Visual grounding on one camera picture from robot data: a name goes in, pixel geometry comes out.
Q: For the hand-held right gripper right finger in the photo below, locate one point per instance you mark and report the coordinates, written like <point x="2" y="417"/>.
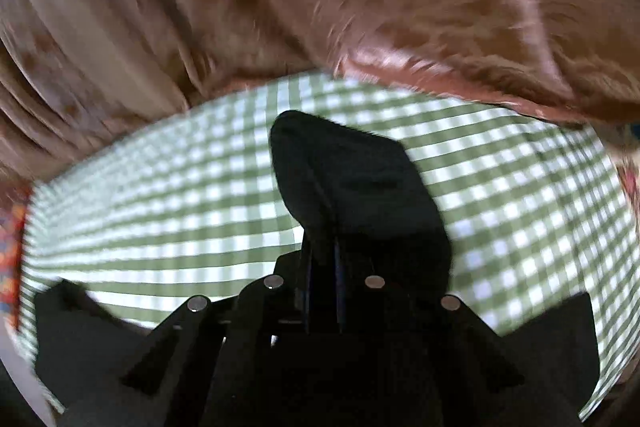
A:
<point x="341" y="292"/>

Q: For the green checked bed sheet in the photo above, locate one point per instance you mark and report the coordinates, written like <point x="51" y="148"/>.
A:
<point x="150" y="187"/>

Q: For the black pants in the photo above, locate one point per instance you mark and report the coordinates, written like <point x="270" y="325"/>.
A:
<point x="350" y="177"/>

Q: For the red patterned cloth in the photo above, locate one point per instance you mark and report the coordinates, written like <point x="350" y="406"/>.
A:
<point x="631" y="179"/>
<point x="12" y="237"/>

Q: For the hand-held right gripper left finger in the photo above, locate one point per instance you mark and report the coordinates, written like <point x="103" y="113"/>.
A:
<point x="308" y="292"/>

